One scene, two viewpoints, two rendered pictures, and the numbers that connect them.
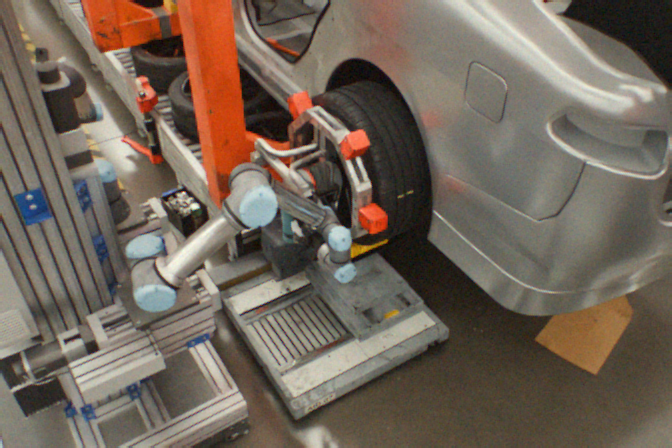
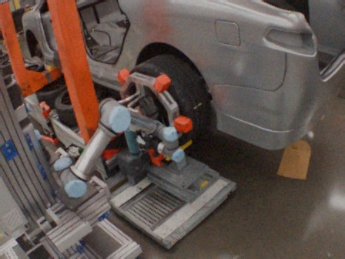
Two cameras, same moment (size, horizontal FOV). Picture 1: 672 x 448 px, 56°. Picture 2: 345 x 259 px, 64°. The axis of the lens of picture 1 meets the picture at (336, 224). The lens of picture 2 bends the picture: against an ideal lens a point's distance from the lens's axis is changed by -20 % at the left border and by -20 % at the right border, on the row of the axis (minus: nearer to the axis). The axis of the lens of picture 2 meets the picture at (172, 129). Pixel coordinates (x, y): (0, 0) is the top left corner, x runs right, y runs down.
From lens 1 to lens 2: 42 cm
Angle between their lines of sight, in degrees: 10
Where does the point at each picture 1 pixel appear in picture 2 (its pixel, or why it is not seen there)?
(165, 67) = (51, 95)
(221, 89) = (82, 79)
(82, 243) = (33, 169)
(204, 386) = (114, 242)
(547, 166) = (270, 59)
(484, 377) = (259, 200)
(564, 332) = (287, 166)
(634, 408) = (323, 186)
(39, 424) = not seen: outside the picture
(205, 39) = (72, 55)
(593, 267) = (303, 109)
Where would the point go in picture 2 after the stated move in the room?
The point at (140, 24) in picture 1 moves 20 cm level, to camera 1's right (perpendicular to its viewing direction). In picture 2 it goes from (38, 79) to (51, 75)
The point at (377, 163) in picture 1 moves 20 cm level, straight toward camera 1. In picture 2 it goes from (177, 90) to (183, 105)
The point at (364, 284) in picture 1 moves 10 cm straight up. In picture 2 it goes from (184, 173) to (182, 163)
